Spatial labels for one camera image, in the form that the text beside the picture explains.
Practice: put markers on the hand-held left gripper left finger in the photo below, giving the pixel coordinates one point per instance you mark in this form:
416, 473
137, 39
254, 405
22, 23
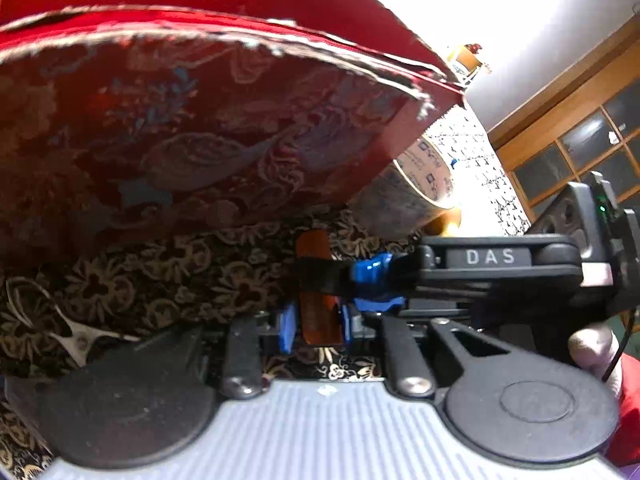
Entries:
286, 329

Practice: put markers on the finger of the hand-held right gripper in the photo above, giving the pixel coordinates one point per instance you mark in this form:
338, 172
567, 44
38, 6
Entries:
372, 266
375, 304

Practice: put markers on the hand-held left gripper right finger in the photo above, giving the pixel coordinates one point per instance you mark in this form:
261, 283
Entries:
346, 329

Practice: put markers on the orange lighter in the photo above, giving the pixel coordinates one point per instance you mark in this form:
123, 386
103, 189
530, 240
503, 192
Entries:
317, 320

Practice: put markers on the metal clip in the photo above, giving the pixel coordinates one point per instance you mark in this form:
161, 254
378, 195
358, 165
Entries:
80, 342

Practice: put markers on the red fabric-covered box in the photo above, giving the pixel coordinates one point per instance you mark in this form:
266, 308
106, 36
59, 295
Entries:
150, 135

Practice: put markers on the person's right hand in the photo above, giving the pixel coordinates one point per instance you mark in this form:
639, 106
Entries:
595, 350

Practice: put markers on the small wooden gourd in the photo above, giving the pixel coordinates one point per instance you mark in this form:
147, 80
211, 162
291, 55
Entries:
447, 221

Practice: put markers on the brown cardboard tape roll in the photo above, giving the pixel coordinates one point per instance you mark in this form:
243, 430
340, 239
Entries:
400, 200

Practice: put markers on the patterned tablecloth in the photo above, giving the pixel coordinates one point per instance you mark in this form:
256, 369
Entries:
200, 270

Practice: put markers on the wooden framed window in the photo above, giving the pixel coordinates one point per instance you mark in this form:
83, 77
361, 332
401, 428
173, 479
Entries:
550, 105

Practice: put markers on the small cardboard box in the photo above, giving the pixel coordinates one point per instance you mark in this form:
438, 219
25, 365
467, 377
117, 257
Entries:
465, 62

